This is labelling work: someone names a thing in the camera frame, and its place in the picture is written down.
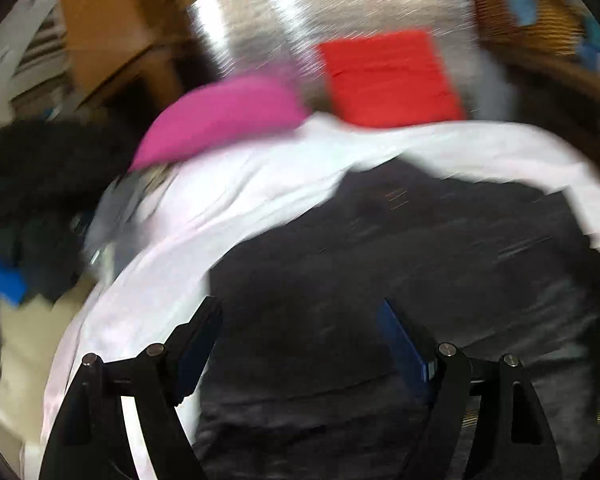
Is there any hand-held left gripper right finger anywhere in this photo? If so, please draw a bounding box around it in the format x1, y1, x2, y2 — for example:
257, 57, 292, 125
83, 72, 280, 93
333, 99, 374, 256
377, 299, 563, 480

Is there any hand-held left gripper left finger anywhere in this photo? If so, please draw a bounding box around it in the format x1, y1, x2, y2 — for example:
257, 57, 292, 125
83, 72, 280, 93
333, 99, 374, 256
39, 296, 224, 480

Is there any black garment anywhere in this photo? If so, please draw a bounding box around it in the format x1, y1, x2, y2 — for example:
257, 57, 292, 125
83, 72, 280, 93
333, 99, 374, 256
192, 157, 600, 480

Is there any pile of dark clothes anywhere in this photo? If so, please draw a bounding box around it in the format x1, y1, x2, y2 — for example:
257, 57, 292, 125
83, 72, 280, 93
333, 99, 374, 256
0, 119, 156, 306

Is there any grey cloth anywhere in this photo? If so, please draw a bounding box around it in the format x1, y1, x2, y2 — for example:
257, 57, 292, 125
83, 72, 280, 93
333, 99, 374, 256
82, 167, 173, 266

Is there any cream sheet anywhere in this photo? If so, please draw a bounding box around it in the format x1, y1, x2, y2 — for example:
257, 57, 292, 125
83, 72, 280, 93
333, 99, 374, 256
0, 280, 106, 461

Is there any white quilted blanket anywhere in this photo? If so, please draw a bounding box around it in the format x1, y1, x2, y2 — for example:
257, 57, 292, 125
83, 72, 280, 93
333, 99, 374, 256
22, 112, 600, 480

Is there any blue cloth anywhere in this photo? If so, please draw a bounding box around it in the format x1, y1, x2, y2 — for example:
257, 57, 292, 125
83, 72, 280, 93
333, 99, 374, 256
0, 260, 28, 306

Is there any pink pillow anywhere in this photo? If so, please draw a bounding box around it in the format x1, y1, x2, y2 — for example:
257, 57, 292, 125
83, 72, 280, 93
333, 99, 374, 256
130, 74, 308, 171

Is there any red pillow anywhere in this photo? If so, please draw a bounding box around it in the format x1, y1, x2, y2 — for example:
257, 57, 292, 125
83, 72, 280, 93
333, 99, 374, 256
316, 30, 467, 127

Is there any wooden furniture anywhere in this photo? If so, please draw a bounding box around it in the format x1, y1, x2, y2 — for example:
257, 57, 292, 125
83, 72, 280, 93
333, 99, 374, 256
500, 52, 600, 191
55, 0, 191, 106

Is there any silver insulation mat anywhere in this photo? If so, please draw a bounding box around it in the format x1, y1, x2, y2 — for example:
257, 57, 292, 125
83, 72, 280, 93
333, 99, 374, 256
189, 0, 481, 111

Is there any wicker basket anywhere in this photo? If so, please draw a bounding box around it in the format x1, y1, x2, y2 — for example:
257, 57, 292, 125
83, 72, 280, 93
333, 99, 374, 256
467, 0, 600, 58

